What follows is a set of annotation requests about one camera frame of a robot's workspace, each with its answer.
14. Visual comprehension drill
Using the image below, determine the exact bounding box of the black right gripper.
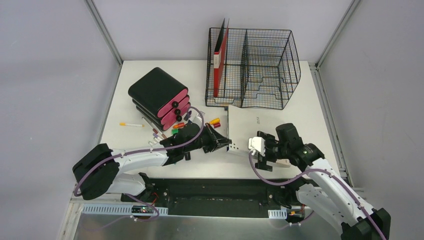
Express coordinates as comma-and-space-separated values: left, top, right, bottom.
254, 131, 289, 172

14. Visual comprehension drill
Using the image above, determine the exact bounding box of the grey notebook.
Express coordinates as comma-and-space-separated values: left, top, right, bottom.
227, 105, 284, 157

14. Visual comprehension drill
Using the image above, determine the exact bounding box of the black pink drawer unit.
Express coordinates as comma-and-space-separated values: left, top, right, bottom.
127, 67, 191, 131

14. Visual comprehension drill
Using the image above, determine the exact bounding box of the red notebook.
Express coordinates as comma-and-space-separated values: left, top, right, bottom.
213, 18, 229, 97

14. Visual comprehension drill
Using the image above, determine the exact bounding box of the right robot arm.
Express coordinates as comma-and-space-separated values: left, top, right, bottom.
248, 123, 391, 240

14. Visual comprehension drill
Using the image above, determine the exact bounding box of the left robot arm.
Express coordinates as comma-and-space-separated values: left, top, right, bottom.
72, 123, 232, 203

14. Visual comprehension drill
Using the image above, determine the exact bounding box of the small orange marker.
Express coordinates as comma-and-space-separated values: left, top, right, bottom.
173, 122, 186, 129

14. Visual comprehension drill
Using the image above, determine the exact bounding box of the white pen orange cap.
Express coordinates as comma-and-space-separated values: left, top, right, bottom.
119, 122, 145, 128

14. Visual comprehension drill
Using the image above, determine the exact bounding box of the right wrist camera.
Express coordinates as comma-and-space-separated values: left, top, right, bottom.
248, 136, 266, 157

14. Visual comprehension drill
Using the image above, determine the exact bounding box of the white cable duct right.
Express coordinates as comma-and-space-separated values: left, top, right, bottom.
267, 208, 288, 220

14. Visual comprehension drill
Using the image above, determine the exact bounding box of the white cable duct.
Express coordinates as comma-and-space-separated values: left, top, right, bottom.
267, 208, 288, 220
81, 203, 169, 217

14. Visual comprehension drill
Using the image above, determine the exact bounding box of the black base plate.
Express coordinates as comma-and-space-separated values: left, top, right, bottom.
137, 178, 302, 218

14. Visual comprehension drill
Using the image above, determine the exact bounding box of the black wire mesh organizer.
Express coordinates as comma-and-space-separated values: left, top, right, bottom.
204, 27, 301, 110

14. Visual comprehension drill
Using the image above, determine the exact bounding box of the white cable duct left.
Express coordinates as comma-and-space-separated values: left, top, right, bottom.
81, 203, 169, 217

